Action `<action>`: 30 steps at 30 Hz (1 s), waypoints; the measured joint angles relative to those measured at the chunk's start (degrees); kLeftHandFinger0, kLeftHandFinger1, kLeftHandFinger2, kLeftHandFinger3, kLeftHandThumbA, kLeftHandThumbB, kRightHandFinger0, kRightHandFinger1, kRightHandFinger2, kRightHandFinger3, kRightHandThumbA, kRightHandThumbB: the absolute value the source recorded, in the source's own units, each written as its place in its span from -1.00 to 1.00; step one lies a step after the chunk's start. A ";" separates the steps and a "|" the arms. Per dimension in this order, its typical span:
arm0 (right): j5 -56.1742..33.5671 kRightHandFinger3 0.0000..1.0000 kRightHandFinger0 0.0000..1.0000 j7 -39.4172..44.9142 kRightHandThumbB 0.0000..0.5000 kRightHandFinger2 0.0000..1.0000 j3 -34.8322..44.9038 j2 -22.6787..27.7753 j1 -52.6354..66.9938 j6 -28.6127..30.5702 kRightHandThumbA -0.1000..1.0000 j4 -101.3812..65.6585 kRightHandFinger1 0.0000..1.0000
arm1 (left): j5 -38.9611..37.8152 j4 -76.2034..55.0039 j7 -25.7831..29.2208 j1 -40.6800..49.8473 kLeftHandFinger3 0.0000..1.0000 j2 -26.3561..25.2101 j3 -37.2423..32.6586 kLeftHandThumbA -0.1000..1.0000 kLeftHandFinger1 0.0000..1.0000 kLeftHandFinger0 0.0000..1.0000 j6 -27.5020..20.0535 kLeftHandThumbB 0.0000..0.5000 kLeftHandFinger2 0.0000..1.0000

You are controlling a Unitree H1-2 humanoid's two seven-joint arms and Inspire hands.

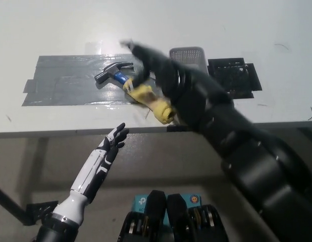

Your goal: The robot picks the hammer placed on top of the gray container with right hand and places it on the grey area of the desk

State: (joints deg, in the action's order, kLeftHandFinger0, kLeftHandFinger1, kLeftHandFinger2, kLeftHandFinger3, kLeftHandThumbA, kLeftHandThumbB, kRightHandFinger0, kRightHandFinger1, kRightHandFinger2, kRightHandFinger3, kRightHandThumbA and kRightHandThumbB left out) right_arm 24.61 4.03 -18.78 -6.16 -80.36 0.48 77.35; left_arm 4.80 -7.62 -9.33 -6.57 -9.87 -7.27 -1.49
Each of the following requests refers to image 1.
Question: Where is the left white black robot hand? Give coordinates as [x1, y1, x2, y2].
[70, 122, 130, 204]

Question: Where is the hammer with yellow handle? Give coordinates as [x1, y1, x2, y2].
[94, 61, 177, 125]

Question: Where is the gray perforated plastic container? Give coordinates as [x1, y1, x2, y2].
[168, 46, 210, 77]

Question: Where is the black tape patch on desk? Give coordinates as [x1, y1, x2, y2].
[206, 57, 264, 100]

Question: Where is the black floor tape patch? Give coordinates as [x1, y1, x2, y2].
[24, 200, 59, 225]

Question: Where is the black table leg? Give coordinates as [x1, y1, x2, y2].
[0, 182, 31, 226]

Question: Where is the small black tape strip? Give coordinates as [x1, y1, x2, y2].
[166, 124, 197, 133]

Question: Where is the gray duct tape patch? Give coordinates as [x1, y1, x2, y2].
[20, 53, 162, 107]

